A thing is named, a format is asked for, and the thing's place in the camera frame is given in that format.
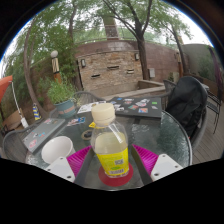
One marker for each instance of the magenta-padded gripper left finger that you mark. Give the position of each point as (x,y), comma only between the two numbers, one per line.
(60,167)

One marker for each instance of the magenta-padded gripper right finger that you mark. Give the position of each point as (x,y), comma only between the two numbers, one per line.
(165,166)

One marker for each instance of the clear bottle with yellow label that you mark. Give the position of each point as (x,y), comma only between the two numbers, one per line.
(110,146)

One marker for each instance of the grey laptop with stickers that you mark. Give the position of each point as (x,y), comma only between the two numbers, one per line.
(43,133)

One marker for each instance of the brown round coaster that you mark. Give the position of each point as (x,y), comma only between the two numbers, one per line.
(87,134)

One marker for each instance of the blue card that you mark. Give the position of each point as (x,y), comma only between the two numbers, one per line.
(76,121)

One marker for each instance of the flat round red coaster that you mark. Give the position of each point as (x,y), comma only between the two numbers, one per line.
(115,181)

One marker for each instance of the yellow card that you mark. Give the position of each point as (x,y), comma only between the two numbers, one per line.
(92,125)

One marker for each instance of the blue yellow striped bollard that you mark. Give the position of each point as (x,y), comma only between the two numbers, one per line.
(36,111)

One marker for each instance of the green plant in blue pot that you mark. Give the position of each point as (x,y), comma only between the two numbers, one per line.
(65,106)

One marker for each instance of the black laptop with stickers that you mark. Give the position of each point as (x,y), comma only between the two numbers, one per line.
(136,107)

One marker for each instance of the white sticker sheet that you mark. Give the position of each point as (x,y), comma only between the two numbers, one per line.
(88,107)

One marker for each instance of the black metal chair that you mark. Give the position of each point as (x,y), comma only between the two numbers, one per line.
(214,108)

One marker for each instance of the forked dark tree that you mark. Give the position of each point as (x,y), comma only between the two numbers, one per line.
(141,56)

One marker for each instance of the grey wall box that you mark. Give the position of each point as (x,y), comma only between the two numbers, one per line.
(151,73)

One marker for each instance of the wooden lamp post with globe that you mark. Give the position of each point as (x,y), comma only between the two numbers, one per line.
(55,68)

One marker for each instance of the black wall lamp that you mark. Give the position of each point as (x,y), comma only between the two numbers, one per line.
(136,56)
(83,63)

